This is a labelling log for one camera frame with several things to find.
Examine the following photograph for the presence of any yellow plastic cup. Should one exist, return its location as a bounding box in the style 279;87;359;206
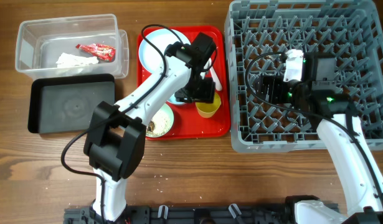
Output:
196;93;222;118

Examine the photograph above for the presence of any white plastic fork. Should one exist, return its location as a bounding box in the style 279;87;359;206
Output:
201;59;222;91

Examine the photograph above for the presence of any light blue bowl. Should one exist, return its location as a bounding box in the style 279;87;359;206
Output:
167;94;185;106

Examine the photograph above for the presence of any green bowl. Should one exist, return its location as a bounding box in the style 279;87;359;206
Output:
144;102;175;139

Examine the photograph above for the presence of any light blue plate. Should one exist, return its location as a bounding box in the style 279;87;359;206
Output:
138;29;190;74

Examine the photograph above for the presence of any red snack wrapper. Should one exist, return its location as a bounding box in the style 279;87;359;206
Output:
75;44;116;62

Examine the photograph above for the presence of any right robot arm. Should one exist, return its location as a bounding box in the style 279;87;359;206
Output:
245;72;383;223

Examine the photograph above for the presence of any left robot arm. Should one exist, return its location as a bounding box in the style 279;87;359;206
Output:
83;32;216;223

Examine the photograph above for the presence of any grey dishwasher rack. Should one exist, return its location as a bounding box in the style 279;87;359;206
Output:
224;1;383;153

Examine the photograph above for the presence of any black waste tray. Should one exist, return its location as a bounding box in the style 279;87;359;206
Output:
27;73;115;134

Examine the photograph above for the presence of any red serving tray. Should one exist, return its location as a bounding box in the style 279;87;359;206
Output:
136;26;231;140

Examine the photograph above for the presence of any clear plastic bin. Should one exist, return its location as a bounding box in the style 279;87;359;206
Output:
15;14;129;80

